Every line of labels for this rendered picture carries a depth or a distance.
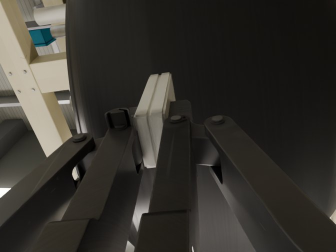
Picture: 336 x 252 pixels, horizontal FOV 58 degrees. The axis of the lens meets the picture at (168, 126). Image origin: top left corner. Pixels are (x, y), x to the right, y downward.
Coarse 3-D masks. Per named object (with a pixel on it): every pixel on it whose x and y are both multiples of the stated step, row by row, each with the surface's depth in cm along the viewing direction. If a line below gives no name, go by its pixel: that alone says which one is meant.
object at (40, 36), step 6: (30, 30) 380; (36, 30) 378; (42, 30) 380; (48, 30) 392; (36, 36) 383; (42, 36) 381; (48, 36) 391; (36, 42) 388; (42, 42) 386; (48, 42) 389
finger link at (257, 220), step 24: (216, 120) 13; (216, 144) 11; (240, 144) 11; (216, 168) 13; (240, 168) 10; (264, 168) 9; (240, 192) 10; (264, 192) 8; (288, 192) 8; (240, 216) 10; (264, 216) 8; (288, 216) 7; (312, 216) 7; (264, 240) 8; (288, 240) 7; (312, 240) 7
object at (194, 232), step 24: (168, 120) 14; (168, 144) 12; (168, 168) 10; (192, 168) 11; (168, 192) 9; (192, 192) 10; (144, 216) 8; (168, 216) 7; (192, 216) 9; (144, 240) 7; (168, 240) 7; (192, 240) 8
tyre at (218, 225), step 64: (128, 0) 29; (192, 0) 28; (256, 0) 27; (320, 0) 27; (128, 64) 28; (192, 64) 27; (256, 64) 27; (320, 64) 27; (256, 128) 28; (320, 128) 28; (320, 192) 31
